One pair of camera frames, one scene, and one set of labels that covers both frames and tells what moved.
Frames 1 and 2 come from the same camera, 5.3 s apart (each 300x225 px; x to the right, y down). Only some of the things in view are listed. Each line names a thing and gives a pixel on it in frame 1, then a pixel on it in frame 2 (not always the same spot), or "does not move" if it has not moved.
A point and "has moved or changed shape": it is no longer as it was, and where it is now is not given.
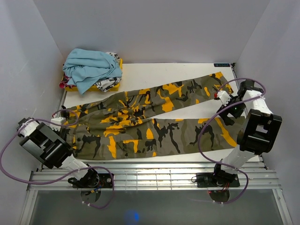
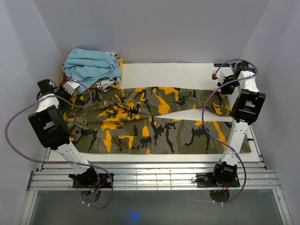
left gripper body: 64,132 to 63,93
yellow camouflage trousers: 154,121 has moved or changed shape
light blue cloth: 86,67 does not move
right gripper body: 234,110 to 229,87
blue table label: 226,64 does not move
